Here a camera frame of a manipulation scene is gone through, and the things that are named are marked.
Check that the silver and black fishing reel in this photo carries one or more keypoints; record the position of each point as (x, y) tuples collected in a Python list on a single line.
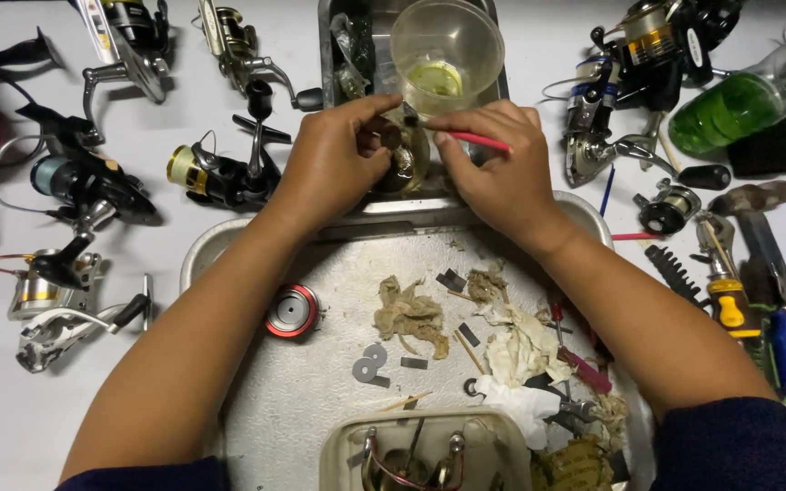
[(130, 48)]

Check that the red and silver spool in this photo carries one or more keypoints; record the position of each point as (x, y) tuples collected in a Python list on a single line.
[(292, 311)]

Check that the red thin brush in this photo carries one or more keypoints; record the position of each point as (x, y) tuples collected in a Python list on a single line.
[(480, 141)]

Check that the greasy gold reel spool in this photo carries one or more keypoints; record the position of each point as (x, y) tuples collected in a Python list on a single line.
[(408, 163)]

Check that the person's dark blue right sleeve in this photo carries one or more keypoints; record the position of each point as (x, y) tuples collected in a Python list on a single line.
[(734, 447)]

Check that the gold and black slim reel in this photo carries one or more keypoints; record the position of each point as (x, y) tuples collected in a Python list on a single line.
[(236, 48)]

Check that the yellowish printed wrapper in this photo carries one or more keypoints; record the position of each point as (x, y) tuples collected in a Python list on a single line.
[(570, 467)]

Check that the black reel with gold spool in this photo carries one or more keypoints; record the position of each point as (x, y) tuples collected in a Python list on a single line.
[(226, 177)]

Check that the black reel with blue line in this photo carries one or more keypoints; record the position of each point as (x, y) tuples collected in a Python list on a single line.
[(86, 184)]

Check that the clear bottle with green liquid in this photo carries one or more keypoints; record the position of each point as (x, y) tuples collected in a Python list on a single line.
[(727, 112)]

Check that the silver reel with blue spool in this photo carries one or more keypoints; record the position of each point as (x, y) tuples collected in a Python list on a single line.
[(598, 129)]

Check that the person's dark blue sleeve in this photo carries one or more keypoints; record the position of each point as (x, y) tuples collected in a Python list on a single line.
[(734, 447), (154, 477)]

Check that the dirty brown tissue wad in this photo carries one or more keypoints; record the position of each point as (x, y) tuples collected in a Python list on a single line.
[(410, 317)]

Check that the clear plastic cup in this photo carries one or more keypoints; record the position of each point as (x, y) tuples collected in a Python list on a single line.
[(447, 48)]

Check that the black cloth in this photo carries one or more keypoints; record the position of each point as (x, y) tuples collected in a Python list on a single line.
[(778, 150)]

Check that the person's right hand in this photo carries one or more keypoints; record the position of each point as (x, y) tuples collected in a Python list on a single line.
[(502, 170)]

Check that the crumpled white tissue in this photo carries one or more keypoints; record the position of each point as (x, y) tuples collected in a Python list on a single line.
[(519, 348)]

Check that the cream plastic container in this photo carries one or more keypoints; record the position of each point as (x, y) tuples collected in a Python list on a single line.
[(495, 443)]

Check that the person's dark blue left sleeve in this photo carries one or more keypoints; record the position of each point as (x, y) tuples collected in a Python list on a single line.
[(154, 477)]

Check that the silver reel with gold band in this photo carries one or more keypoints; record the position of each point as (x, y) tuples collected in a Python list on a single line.
[(41, 286)]

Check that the large aluminium tray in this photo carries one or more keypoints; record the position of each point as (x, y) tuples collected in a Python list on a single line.
[(311, 395)]

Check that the crumpled clear plastic bag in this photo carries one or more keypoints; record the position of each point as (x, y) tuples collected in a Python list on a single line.
[(352, 54)]

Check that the person's left hand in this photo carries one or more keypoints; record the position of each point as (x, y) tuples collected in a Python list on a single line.
[(325, 157)]

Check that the black ridged plastic part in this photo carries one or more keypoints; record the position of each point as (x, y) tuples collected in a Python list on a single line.
[(673, 273)]

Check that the small steel tray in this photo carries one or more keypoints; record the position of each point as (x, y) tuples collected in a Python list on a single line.
[(379, 41)]

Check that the red thin stick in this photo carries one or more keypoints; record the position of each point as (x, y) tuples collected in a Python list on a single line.
[(635, 236)]

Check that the worn white fishing reel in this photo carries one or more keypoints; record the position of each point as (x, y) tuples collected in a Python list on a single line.
[(65, 334)]

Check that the small red screwdriver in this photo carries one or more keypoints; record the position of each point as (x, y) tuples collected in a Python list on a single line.
[(557, 315)]

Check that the blue thin stick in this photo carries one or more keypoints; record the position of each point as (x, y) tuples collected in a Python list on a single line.
[(606, 192)]

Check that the small silver reel body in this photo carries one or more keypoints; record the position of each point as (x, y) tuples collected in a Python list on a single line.
[(669, 208)]

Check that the grey metal washer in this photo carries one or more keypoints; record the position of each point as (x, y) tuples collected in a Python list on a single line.
[(375, 353), (364, 369)]

